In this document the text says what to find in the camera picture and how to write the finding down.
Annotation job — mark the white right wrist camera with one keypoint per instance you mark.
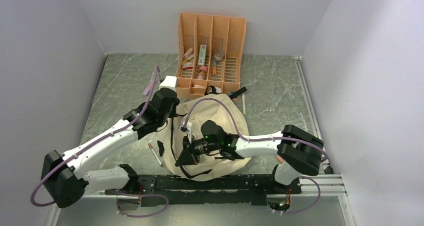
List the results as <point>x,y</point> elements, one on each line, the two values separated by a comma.
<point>185,128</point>

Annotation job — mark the white brown marker pen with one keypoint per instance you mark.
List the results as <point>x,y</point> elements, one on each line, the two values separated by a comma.
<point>155,155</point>

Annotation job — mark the pink tape roll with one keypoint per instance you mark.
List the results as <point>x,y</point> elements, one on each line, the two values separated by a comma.
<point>202,73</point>

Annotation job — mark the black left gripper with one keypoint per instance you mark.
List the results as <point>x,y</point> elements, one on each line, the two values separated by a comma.
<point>173,110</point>

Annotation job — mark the red white small box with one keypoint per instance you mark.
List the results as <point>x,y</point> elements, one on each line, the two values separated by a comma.
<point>188,59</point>

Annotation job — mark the orange pencil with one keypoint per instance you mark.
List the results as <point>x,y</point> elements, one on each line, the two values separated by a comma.
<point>280,160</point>

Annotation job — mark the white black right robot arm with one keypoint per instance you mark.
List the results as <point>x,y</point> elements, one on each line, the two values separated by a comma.
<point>300,151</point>

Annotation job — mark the teal white box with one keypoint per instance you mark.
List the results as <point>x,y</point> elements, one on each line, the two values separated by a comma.
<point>202,55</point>

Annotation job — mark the pink eraser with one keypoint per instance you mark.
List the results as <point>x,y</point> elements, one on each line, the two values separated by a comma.
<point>149,88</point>

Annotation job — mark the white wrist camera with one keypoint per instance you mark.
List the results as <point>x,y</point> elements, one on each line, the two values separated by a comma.
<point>169,82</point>
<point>185,128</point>

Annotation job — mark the grey glue stick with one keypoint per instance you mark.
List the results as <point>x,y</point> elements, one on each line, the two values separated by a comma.
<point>217,57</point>

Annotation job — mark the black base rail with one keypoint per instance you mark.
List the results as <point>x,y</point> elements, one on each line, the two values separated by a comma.
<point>242,188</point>

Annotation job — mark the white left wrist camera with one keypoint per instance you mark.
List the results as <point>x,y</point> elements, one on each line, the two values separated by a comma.
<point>169,82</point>

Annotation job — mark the orange plastic desk organizer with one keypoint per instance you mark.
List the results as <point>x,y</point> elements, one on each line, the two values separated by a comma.
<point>217,32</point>

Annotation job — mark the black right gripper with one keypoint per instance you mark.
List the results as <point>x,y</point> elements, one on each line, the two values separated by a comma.
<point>188,156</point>

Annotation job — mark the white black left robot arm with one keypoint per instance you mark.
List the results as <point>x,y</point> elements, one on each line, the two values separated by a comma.
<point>69,176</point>

